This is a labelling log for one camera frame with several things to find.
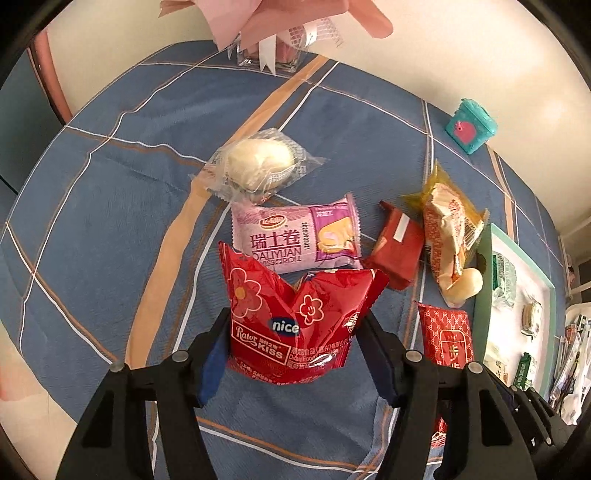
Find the grey cabinet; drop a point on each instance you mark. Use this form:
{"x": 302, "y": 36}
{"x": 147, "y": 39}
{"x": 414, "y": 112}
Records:
{"x": 23, "y": 129}

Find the pink swiss roll packet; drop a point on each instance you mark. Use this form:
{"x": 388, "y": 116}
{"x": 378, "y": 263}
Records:
{"x": 286, "y": 235}

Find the green and white biscuit packet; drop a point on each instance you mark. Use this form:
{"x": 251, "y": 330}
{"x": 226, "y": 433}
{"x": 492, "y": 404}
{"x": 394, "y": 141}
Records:
{"x": 524, "y": 371}

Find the yellow clear cake packet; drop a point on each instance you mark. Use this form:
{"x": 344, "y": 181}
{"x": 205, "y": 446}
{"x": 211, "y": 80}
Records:
{"x": 434, "y": 189}

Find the brown cake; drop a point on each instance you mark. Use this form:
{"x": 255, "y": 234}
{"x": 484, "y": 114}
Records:
{"x": 531, "y": 318}

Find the white bun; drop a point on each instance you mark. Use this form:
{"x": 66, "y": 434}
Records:
{"x": 466, "y": 284}

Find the clear glass vase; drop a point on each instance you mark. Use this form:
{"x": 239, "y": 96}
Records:
{"x": 286, "y": 57}

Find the dark red snack packet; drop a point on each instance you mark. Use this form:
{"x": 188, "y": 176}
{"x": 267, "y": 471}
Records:
{"x": 397, "y": 249}

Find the teal toy box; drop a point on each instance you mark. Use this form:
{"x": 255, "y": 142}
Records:
{"x": 471, "y": 127}

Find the white cake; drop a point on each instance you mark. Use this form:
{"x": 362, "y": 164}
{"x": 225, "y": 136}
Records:
{"x": 258, "y": 161}

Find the cream and orange snack packet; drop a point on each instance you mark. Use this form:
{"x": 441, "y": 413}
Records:
{"x": 450, "y": 230}

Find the long red patterned packet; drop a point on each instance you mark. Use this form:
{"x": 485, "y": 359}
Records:
{"x": 445, "y": 337}

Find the red floral snack packet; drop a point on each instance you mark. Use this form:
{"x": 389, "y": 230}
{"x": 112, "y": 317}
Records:
{"x": 286, "y": 323}

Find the pale green snack packet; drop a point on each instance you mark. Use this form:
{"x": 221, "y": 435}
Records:
{"x": 503, "y": 277}

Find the white tray with teal rim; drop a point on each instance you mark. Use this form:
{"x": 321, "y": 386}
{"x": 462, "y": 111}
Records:
{"x": 485, "y": 295}

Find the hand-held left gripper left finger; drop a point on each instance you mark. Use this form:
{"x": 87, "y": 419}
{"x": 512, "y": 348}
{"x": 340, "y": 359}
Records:
{"x": 214, "y": 369}

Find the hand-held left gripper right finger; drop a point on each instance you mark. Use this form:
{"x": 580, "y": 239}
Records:
{"x": 383, "y": 369}

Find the blue plaid tablecloth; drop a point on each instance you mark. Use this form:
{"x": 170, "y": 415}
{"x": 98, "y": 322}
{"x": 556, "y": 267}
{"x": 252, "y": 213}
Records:
{"x": 115, "y": 207}

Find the white and orange snack packet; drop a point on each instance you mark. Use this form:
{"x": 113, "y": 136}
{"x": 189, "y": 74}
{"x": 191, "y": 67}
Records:
{"x": 496, "y": 362}

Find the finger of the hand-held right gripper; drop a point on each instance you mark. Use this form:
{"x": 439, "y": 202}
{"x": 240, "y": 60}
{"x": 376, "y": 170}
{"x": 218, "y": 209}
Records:
{"x": 531, "y": 406}

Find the pink flower bouquet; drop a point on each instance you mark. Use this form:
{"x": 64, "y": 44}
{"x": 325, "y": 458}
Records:
{"x": 231, "y": 18}

